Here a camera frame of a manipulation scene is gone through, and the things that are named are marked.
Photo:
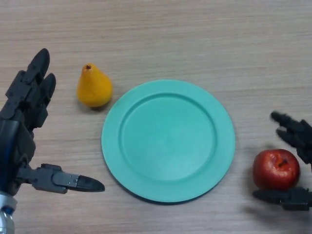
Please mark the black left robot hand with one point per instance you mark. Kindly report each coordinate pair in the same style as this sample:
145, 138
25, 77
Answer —
19, 122

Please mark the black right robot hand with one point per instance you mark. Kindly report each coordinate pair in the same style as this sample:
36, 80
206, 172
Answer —
302, 139

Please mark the red apple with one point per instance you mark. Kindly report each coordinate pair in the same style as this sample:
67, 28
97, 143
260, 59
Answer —
270, 170

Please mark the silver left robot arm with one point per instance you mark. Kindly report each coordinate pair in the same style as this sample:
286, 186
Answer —
6, 214

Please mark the green round plate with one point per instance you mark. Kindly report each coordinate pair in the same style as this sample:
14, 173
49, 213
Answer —
168, 142

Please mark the yellow pear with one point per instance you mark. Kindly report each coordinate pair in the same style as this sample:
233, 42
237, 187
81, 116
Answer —
94, 90

